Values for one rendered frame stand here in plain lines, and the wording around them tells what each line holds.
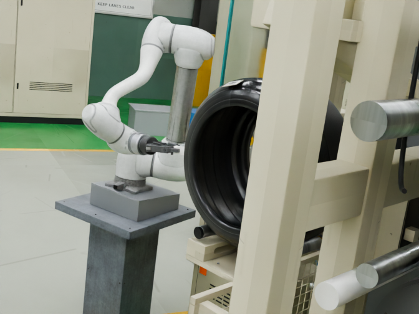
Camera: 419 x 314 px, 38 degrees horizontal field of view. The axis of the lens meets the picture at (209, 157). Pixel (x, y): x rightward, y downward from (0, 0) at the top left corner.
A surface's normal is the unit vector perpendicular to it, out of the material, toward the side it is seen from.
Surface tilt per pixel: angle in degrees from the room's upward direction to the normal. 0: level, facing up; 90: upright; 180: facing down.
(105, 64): 90
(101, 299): 90
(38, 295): 0
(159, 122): 90
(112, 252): 90
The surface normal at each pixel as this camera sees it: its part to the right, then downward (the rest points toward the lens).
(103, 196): -0.57, 0.13
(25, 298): 0.12, -0.96
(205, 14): 0.41, 0.27
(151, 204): 0.81, 0.24
